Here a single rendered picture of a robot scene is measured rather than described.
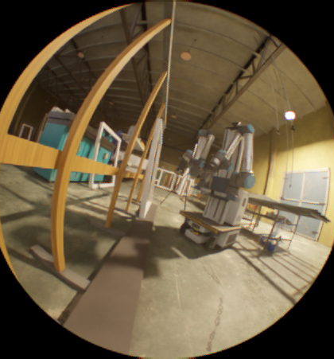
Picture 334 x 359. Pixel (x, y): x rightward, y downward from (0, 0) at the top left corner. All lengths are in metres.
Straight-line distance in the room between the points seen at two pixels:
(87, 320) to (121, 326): 0.13
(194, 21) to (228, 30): 1.72
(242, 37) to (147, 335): 8.69
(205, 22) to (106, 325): 8.55
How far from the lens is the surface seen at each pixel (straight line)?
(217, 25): 8.01
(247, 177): 1.35
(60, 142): 2.25
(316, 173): 9.36
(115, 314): 0.64
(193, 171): 1.79
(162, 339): 0.69
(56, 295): 0.73
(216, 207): 1.81
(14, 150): 0.42
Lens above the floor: 0.63
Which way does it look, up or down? 1 degrees up
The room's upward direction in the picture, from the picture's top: 18 degrees clockwise
